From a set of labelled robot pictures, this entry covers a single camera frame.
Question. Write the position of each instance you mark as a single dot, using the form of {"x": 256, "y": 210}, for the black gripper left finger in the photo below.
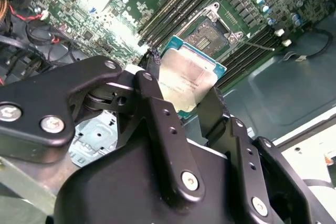
{"x": 52, "y": 98}

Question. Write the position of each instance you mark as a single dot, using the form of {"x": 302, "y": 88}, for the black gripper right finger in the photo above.
{"x": 246, "y": 161}

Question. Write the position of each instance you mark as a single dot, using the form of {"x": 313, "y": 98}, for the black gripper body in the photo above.
{"x": 118, "y": 195}

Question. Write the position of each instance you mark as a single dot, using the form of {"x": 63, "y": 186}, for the silver CPU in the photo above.
{"x": 183, "y": 77}

